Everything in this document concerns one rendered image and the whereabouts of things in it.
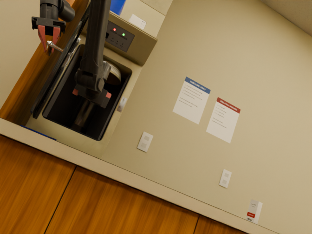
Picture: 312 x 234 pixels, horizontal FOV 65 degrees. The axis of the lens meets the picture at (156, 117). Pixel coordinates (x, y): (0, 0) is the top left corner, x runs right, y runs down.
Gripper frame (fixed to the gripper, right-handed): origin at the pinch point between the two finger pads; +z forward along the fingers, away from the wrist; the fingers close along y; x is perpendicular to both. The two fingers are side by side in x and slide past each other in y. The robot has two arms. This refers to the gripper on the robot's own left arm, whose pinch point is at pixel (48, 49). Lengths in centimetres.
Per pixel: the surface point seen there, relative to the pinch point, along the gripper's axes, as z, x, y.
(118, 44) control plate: -12.3, -16.1, -28.2
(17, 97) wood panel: 13.1, -14.5, 10.1
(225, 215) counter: 58, 12, -56
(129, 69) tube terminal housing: -3.1, -20.7, -34.5
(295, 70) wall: -25, -50, -191
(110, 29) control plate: -17.4, -13.5, -24.0
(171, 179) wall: 54, -60, -73
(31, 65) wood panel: 0.9, -14.1, 5.6
